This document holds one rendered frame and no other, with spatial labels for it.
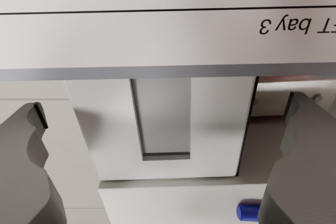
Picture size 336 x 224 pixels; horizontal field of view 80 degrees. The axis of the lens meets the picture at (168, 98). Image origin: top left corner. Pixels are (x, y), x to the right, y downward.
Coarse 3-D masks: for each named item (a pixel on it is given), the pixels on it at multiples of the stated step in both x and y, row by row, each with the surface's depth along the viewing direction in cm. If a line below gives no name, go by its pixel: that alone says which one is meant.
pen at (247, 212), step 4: (240, 204) 14; (244, 204) 14; (236, 208) 14; (240, 208) 14; (244, 208) 14; (248, 208) 14; (252, 208) 14; (256, 208) 14; (236, 212) 14; (240, 212) 14; (244, 212) 14; (248, 212) 14; (252, 212) 14; (256, 212) 14; (240, 216) 14; (244, 216) 14; (248, 216) 14; (252, 216) 14; (256, 216) 14; (240, 220) 14; (244, 220) 14; (248, 220) 14; (252, 220) 14; (256, 220) 14
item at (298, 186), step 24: (288, 120) 10; (312, 120) 8; (288, 144) 8; (312, 144) 7; (288, 168) 6; (312, 168) 6; (264, 192) 6; (288, 192) 5; (312, 192) 5; (264, 216) 6; (288, 216) 5; (312, 216) 5
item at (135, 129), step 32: (96, 96) 10; (128, 96) 10; (160, 96) 11; (192, 96) 10; (224, 96) 10; (96, 128) 11; (128, 128) 11; (160, 128) 12; (192, 128) 11; (224, 128) 11; (96, 160) 13; (128, 160) 13; (160, 160) 13; (192, 160) 13; (224, 160) 13
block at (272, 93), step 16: (272, 80) 16; (288, 80) 16; (304, 80) 16; (320, 80) 16; (256, 96) 16; (272, 96) 16; (288, 96) 16; (320, 96) 16; (256, 112) 17; (272, 112) 17
